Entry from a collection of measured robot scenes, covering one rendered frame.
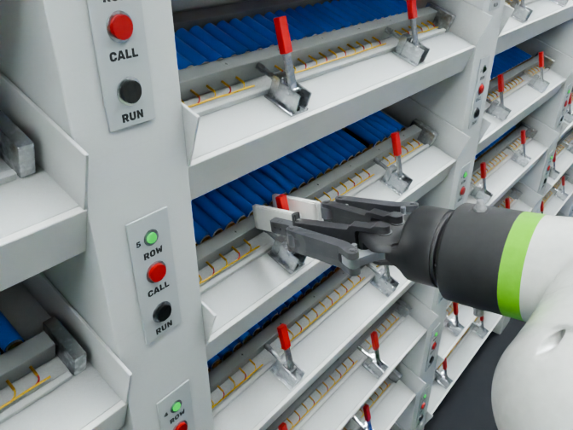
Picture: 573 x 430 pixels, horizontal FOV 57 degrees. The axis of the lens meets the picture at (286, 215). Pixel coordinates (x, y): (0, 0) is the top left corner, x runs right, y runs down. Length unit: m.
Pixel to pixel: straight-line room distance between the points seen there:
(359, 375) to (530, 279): 0.65
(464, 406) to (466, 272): 1.32
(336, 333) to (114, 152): 0.54
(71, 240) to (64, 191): 0.04
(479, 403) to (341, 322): 0.98
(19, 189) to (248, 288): 0.29
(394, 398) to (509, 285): 0.87
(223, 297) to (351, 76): 0.31
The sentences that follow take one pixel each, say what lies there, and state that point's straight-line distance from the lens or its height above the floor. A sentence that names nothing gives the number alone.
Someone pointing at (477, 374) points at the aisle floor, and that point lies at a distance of 1.87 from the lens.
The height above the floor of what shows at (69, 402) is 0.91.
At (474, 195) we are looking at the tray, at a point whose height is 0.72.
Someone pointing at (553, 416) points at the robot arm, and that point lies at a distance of 0.34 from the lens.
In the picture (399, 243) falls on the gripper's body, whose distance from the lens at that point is 0.50.
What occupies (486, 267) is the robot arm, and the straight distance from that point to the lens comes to 0.46.
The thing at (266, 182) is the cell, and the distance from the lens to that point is 0.72.
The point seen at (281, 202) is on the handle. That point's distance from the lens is 0.61.
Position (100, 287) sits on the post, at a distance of 0.44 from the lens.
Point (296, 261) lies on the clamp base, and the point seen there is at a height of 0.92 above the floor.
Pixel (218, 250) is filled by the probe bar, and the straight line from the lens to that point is 0.61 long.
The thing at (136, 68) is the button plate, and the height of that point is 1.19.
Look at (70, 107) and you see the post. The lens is 0.38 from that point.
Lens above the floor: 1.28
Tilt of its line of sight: 29 degrees down
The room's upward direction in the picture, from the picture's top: straight up
